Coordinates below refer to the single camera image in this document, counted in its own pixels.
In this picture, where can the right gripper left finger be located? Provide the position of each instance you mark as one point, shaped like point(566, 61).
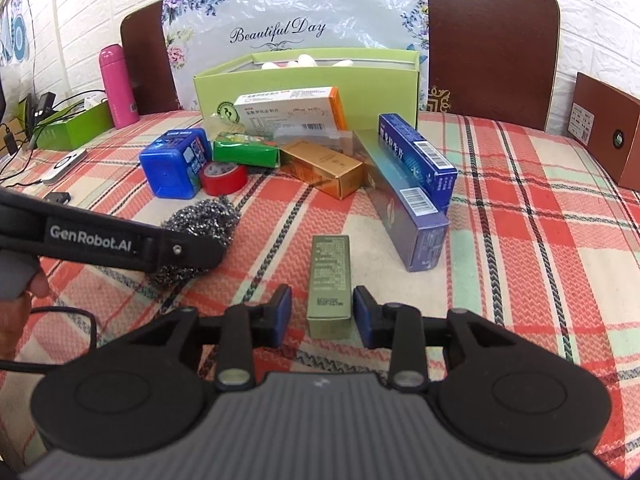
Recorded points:
point(246, 328)

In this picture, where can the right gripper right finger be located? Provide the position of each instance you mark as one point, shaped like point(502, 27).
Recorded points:
point(398, 328)

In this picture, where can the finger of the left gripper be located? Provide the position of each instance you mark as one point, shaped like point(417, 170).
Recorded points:
point(181, 250)

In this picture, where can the steel wool scrubber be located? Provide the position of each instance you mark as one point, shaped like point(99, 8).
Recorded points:
point(214, 219)

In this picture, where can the olive green small box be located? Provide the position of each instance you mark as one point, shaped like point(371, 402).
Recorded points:
point(329, 302)

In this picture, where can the long blue gradient box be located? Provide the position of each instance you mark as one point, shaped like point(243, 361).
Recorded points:
point(415, 225)

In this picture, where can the gold orange cosmetic box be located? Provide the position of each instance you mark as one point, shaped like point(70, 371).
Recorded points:
point(330, 172)

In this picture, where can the white fabric glove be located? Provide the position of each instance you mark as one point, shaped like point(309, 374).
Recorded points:
point(305, 61)

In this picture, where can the person left hand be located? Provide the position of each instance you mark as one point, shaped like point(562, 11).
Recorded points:
point(22, 280)

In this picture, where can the black small device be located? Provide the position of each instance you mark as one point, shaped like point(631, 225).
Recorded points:
point(62, 198)

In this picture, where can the white remote control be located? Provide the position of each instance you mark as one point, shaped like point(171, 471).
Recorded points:
point(63, 166)

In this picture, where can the red tape roll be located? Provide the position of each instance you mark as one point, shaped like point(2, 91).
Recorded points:
point(223, 178)

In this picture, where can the blue plastic container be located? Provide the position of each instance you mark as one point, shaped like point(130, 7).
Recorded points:
point(172, 163)

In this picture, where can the green tray box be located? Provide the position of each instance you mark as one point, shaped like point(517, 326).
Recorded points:
point(73, 127)

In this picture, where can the black charger adapter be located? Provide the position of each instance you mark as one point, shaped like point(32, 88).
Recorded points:
point(43, 107)

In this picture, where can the crumpled clear plastic bag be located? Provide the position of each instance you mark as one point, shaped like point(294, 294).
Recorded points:
point(215, 125)

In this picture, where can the pink thermos bottle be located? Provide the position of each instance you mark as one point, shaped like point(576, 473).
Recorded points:
point(120, 97)

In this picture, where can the blue medicine box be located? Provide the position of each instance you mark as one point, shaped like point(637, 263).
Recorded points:
point(436, 174)

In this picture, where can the plaid bed sheet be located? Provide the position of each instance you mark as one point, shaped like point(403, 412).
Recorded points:
point(540, 240)

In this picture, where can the clear plastic case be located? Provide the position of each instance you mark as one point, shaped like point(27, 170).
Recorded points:
point(337, 140)

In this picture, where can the white orange medicine box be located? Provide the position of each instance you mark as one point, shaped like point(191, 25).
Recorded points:
point(314, 109)

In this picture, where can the green storage box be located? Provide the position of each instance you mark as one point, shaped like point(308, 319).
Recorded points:
point(382, 81)

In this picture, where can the floral packaged pillow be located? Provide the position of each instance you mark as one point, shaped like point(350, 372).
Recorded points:
point(201, 34)

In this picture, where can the brown cardboard box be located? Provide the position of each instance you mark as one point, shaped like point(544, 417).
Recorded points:
point(606, 122)

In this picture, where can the dark brown headboard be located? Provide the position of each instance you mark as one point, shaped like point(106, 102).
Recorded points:
point(487, 58)

